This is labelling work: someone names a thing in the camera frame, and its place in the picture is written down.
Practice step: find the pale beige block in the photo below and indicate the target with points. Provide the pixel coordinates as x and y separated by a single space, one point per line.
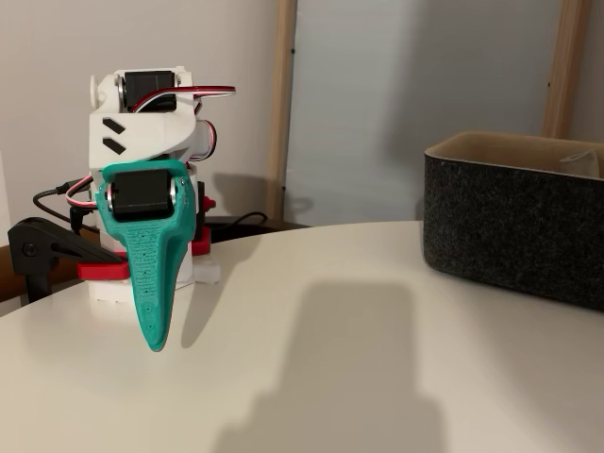
580 165

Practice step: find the dark grey felt basket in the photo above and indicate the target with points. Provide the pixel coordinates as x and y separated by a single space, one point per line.
509 226

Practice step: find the pale grey panel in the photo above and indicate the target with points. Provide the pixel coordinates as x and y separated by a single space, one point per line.
401 94

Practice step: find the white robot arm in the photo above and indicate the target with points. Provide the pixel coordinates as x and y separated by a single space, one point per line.
141 127

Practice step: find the black clamp with red pad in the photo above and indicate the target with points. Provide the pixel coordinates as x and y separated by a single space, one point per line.
56 245
204 243

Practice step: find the teal gripper black servo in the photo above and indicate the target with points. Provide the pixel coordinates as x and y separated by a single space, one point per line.
142 197

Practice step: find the light wooden post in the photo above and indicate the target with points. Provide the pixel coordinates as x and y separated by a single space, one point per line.
564 71
283 94

